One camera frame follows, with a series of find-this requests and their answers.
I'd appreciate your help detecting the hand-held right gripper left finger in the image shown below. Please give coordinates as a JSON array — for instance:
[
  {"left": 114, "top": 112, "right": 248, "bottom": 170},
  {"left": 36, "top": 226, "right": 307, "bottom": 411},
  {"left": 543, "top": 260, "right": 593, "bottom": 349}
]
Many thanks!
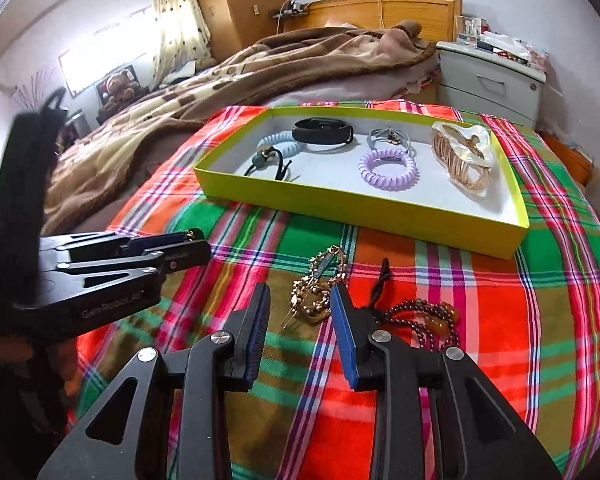
[{"left": 36, "top": 282, "right": 272, "bottom": 480}]

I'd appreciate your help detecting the light blue spiral hair tie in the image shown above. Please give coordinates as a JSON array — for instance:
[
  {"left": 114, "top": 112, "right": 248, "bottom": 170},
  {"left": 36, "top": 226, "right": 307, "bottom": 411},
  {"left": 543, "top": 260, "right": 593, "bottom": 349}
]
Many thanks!
[{"left": 256, "top": 131, "right": 301, "bottom": 161}]

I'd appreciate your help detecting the grey nightstand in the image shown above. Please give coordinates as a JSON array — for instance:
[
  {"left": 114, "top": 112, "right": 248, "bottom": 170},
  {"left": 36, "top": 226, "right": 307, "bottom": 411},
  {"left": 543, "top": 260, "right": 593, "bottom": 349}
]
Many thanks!
[{"left": 436, "top": 41, "right": 548, "bottom": 131}]

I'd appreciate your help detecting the dark red bead bracelet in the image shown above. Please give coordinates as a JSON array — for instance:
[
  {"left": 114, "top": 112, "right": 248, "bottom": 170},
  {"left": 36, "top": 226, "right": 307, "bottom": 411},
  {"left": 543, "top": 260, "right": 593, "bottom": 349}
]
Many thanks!
[{"left": 362, "top": 257, "right": 463, "bottom": 356}]

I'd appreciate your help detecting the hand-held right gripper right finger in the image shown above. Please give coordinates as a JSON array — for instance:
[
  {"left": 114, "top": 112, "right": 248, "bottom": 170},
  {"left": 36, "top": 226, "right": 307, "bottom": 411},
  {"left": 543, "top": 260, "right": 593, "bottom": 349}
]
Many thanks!
[{"left": 330, "top": 284, "right": 563, "bottom": 480}]

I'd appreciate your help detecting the gold hairpin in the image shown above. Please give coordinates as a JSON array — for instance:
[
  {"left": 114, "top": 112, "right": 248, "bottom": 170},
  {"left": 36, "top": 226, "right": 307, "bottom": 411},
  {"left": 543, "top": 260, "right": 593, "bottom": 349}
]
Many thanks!
[{"left": 280, "top": 245, "right": 353, "bottom": 331}]

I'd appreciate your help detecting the pile of small toiletries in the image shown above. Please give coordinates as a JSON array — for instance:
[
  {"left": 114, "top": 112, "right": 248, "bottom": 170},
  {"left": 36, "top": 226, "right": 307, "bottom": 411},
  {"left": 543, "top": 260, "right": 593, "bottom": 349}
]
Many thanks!
[{"left": 455, "top": 15, "right": 551, "bottom": 68}]

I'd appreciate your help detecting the black wristband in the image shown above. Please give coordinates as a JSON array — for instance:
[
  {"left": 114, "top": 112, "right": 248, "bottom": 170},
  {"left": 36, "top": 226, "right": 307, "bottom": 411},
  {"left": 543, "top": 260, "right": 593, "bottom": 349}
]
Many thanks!
[{"left": 291, "top": 116, "right": 356, "bottom": 153}]

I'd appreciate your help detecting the brown patterned blanket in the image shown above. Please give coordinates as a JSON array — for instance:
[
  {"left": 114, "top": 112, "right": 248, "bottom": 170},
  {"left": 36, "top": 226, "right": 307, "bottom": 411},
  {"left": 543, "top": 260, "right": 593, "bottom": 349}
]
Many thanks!
[{"left": 45, "top": 20, "right": 438, "bottom": 236}]

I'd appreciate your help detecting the grey hair tie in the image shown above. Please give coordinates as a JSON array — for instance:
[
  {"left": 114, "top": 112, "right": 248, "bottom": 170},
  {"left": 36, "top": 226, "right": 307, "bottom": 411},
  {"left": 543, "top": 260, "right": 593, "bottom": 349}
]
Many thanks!
[{"left": 369, "top": 126, "right": 416, "bottom": 156}]

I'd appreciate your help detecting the purple spiral hair tie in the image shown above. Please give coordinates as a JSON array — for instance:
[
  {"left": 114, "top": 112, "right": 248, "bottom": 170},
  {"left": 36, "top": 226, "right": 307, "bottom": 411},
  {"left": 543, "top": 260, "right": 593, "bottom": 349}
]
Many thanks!
[{"left": 358, "top": 150, "right": 421, "bottom": 192}]

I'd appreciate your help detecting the power strip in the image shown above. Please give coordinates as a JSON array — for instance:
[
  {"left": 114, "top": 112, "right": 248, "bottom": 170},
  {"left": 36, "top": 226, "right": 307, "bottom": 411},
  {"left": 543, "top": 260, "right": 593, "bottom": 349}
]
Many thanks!
[{"left": 269, "top": 0, "right": 311, "bottom": 18}]

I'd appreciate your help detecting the spotted curtain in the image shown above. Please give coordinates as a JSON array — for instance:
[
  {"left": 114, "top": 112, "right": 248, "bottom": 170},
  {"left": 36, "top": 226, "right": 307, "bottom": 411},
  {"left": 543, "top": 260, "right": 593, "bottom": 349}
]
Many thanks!
[{"left": 147, "top": 0, "right": 213, "bottom": 86}]

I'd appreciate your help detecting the black hair tie green bead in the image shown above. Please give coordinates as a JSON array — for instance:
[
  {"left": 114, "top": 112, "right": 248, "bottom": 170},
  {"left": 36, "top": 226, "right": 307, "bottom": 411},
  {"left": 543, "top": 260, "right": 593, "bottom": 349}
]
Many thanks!
[{"left": 244, "top": 144, "right": 293, "bottom": 181}]

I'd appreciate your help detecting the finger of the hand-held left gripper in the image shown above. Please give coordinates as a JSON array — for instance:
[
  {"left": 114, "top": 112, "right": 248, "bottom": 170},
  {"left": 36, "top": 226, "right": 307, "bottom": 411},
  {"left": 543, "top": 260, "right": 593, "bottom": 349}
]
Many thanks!
[
  {"left": 40, "top": 230, "right": 191, "bottom": 263},
  {"left": 55, "top": 240, "right": 212, "bottom": 290}
]

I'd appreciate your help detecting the window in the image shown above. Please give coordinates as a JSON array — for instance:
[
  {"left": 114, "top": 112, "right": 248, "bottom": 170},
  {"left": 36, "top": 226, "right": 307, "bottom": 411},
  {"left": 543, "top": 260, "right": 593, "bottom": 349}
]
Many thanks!
[{"left": 57, "top": 5, "right": 161, "bottom": 98}]

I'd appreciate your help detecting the yellow-green cardboard box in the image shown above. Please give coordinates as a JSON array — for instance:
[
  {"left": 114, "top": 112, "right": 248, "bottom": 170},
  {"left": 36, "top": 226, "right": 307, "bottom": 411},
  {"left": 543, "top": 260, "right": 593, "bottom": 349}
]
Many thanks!
[{"left": 194, "top": 105, "right": 531, "bottom": 261}]

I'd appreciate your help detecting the plaid cloth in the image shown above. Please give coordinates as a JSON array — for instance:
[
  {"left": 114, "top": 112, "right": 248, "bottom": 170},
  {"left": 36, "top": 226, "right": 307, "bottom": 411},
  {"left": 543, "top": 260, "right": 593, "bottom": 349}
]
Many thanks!
[{"left": 65, "top": 101, "right": 600, "bottom": 480}]

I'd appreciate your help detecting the wooden wardrobe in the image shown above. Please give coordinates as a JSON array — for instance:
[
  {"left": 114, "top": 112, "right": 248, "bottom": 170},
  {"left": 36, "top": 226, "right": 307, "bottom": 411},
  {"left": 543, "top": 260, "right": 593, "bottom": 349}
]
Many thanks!
[{"left": 185, "top": 0, "right": 293, "bottom": 61}]

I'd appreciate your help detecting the wooden headboard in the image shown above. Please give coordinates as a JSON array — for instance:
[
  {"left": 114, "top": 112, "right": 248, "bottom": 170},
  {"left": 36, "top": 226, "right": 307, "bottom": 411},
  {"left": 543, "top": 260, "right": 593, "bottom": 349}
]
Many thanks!
[{"left": 280, "top": 0, "right": 463, "bottom": 46}]

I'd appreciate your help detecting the brown teddy bear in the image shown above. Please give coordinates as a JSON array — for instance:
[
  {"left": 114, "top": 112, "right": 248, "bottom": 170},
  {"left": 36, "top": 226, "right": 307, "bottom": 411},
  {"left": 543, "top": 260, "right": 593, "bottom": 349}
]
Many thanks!
[{"left": 94, "top": 67, "right": 143, "bottom": 111}]

